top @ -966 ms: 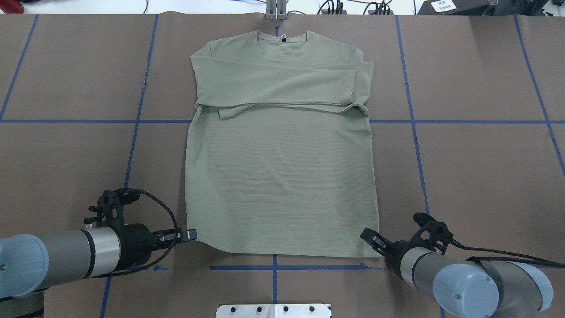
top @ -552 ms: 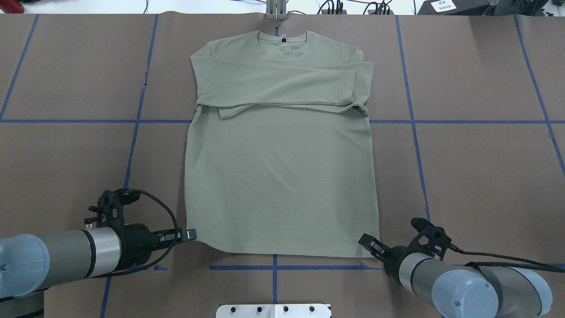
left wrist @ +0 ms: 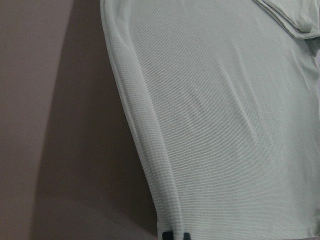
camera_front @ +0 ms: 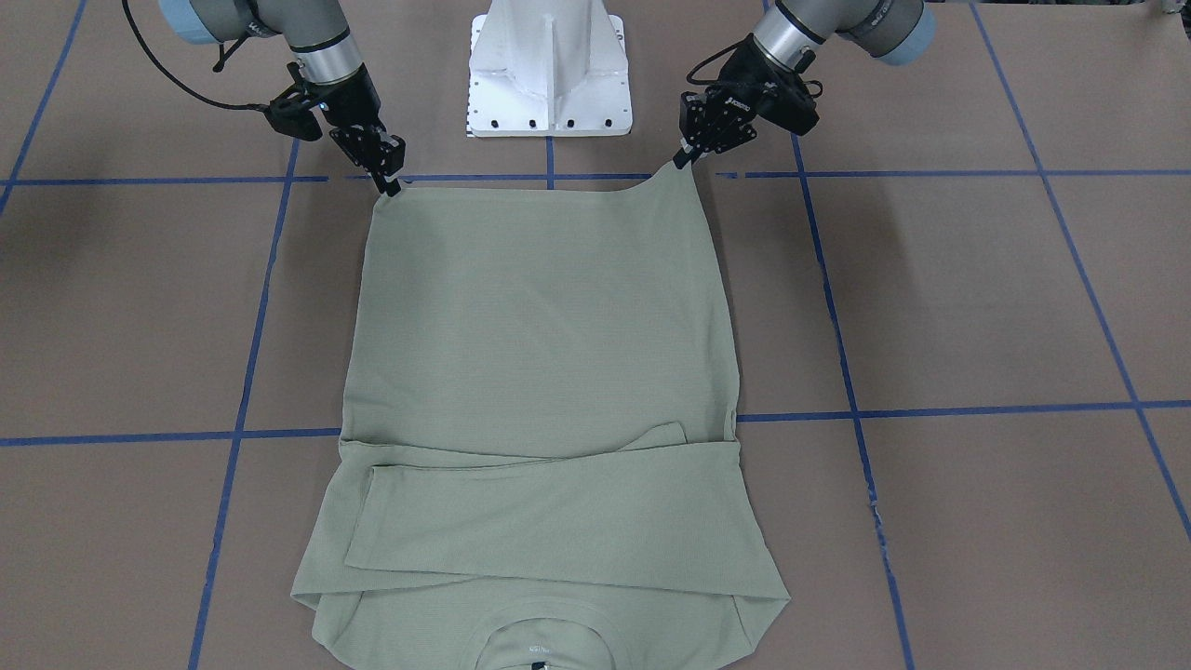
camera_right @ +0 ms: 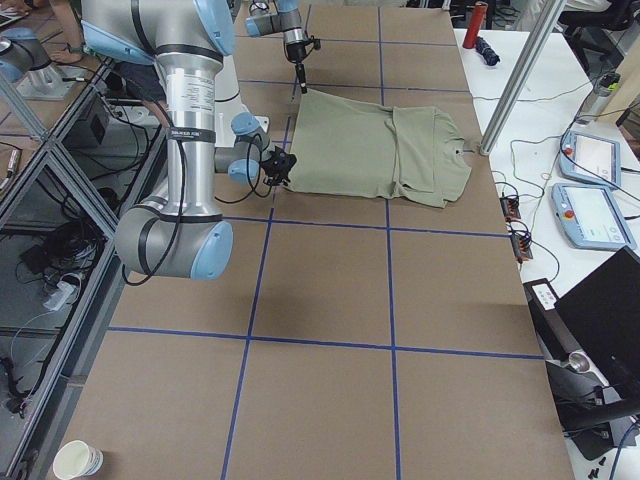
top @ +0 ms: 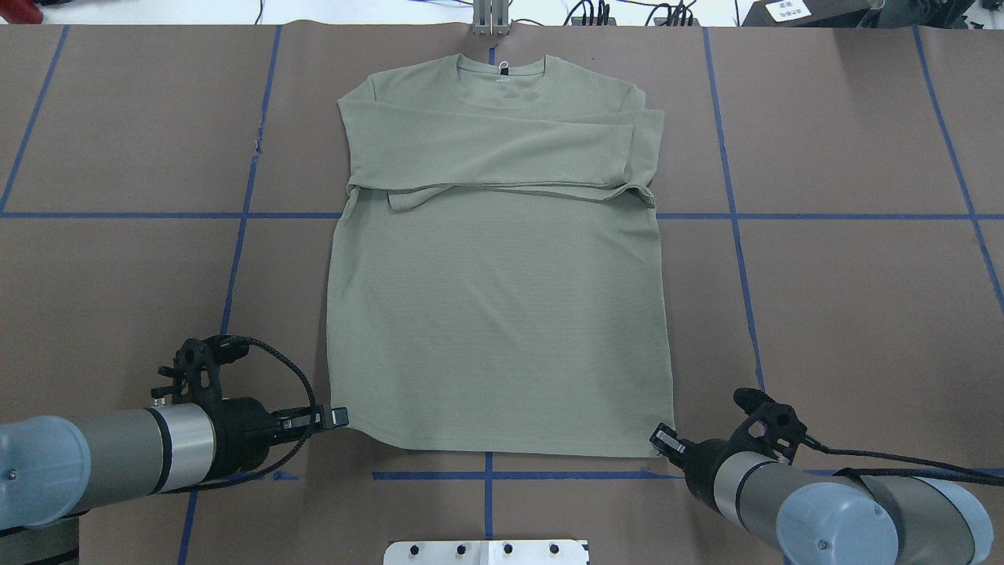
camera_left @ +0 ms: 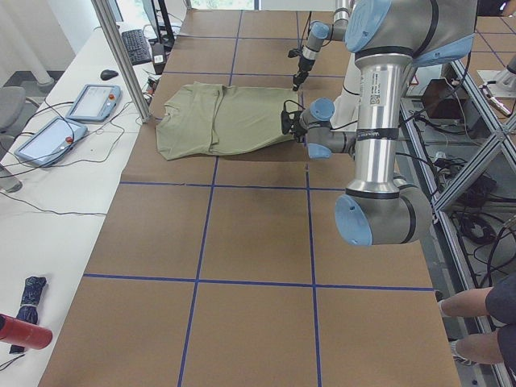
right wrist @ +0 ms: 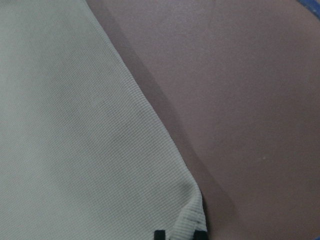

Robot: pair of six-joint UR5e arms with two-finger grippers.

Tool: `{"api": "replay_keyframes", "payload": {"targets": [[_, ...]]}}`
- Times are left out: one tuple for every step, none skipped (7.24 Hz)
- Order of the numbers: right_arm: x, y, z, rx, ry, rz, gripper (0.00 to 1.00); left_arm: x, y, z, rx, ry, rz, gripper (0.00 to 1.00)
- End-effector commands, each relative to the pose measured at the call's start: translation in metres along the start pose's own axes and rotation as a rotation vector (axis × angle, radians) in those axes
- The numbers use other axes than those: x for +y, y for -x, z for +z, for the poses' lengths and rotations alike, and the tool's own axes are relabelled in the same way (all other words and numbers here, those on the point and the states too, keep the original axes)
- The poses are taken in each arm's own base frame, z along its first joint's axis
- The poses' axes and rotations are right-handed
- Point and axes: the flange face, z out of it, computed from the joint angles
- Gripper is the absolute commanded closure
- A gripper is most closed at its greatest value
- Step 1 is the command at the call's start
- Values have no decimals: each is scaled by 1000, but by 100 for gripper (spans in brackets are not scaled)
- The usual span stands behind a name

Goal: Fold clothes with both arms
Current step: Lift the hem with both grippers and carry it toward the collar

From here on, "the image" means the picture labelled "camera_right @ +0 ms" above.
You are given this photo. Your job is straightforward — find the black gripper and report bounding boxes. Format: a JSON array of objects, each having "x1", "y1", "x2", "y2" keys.
[
  {"x1": 261, "y1": 146, "x2": 297, "y2": 186},
  {"x1": 285, "y1": 40, "x2": 308, "y2": 94}
]

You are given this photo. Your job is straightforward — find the olive green long-sleeve shirt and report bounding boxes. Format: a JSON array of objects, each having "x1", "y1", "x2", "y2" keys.
[{"x1": 289, "y1": 90, "x2": 471, "y2": 208}]

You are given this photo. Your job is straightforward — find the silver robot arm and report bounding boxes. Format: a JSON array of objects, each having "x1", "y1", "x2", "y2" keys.
[
  {"x1": 82, "y1": 1, "x2": 297, "y2": 280},
  {"x1": 245, "y1": 1, "x2": 317, "y2": 94}
]

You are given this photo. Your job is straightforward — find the person legs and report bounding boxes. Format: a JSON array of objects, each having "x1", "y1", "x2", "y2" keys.
[{"x1": 50, "y1": 1, "x2": 166, "y2": 106}]

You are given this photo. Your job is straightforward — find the folded dark blue umbrella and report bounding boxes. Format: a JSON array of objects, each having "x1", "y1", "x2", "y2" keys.
[{"x1": 475, "y1": 36, "x2": 500, "y2": 67}]

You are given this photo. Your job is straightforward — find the red cylindrical bottle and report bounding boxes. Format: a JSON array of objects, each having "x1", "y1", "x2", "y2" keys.
[{"x1": 462, "y1": 1, "x2": 488, "y2": 49}]

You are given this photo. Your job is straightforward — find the orange circuit board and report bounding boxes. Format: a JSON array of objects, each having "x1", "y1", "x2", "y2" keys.
[
  {"x1": 499, "y1": 195, "x2": 521, "y2": 222},
  {"x1": 510, "y1": 230, "x2": 533, "y2": 264}
]

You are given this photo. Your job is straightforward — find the white power strip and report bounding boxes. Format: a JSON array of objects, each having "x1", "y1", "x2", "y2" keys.
[{"x1": 43, "y1": 273, "x2": 82, "y2": 311}]

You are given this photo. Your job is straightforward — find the far teach pendant tablet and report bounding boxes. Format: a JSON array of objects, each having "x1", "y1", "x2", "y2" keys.
[{"x1": 560, "y1": 130, "x2": 621, "y2": 189}]

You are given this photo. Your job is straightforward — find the teach pendant tablet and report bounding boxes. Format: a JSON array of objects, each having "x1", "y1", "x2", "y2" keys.
[
  {"x1": 560, "y1": 130, "x2": 621, "y2": 189},
  {"x1": 551, "y1": 183, "x2": 637, "y2": 251}
]

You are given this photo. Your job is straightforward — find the grey water bottle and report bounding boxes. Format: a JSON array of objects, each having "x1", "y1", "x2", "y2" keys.
[{"x1": 580, "y1": 72, "x2": 621, "y2": 124}]

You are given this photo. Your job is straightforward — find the near teach pendant tablet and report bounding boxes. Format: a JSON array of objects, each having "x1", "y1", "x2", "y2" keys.
[{"x1": 551, "y1": 183, "x2": 637, "y2": 251}]

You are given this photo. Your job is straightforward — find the paper cup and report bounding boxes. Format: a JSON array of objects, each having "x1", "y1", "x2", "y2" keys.
[{"x1": 52, "y1": 440, "x2": 104, "y2": 480}]

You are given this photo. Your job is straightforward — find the black laptop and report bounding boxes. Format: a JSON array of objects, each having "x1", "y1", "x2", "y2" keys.
[{"x1": 555, "y1": 247, "x2": 639, "y2": 398}]

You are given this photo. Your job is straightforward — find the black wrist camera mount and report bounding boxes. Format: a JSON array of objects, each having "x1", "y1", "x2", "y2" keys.
[{"x1": 305, "y1": 35, "x2": 321, "y2": 51}]

